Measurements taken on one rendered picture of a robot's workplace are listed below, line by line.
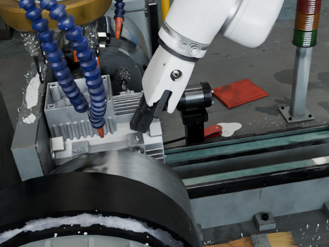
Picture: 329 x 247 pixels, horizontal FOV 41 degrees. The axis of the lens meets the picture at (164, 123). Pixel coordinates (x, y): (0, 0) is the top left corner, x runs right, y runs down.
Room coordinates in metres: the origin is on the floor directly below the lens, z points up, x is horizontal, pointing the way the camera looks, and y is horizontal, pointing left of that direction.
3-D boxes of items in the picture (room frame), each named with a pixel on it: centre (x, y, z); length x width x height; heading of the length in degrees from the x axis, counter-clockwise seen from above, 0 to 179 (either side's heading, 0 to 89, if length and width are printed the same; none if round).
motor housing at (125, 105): (0.71, 0.11, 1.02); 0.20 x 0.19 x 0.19; 96
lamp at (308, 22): (1.06, -0.39, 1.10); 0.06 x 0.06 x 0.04
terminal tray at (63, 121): (0.71, 0.15, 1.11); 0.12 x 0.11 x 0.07; 96
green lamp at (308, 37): (1.06, -0.39, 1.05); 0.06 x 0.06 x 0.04
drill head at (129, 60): (1.04, 0.15, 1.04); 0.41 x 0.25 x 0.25; 6
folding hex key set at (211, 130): (0.99, -0.12, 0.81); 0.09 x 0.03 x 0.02; 112
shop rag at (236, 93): (1.21, -0.25, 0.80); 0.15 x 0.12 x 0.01; 113
